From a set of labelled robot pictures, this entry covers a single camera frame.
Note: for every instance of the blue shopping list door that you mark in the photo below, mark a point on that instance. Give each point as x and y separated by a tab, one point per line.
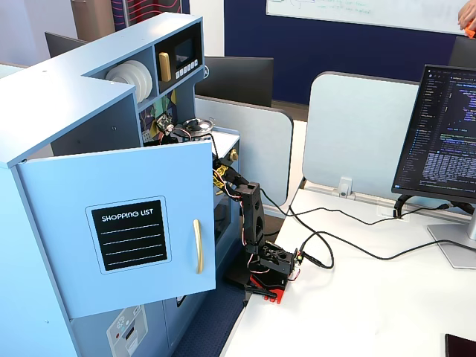
111	178

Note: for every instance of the black monitor back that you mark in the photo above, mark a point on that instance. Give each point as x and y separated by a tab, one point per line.
238	80
463	52
61	44

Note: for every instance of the silver toy pot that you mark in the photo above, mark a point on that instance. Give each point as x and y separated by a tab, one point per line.
201	126

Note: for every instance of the black toy microwave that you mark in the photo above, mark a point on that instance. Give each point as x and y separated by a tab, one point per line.
186	41

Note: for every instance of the white toy plate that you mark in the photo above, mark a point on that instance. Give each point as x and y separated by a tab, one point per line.
115	78
137	70
148	80

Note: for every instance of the computer monitor showing code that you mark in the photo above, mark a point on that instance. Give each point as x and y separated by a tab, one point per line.
442	141

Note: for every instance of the person hand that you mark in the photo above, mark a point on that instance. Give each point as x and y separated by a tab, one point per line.
468	16

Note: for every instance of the brown panel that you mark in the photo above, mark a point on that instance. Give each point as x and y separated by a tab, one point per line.
91	18

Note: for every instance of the silver monitor stand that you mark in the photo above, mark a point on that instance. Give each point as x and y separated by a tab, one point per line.
457	241

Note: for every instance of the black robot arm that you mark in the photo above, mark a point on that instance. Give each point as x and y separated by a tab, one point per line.
254	215

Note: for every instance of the grey divider bracket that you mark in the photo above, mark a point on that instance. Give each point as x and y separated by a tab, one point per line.
345	187

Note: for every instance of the gold kitchen knob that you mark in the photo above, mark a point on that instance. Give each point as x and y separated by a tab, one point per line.
234	155

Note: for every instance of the light blue desk divider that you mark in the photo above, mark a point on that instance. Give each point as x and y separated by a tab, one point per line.
357	130
260	156

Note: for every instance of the dark patterned banner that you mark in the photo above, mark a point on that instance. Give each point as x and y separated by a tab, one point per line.
148	11

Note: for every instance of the whiteboard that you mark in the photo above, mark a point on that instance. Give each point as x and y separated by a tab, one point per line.
353	9

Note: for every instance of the orange object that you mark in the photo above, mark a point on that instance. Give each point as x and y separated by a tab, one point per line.
471	32

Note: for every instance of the green camera circuit board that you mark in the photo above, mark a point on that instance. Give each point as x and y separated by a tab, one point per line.
164	121

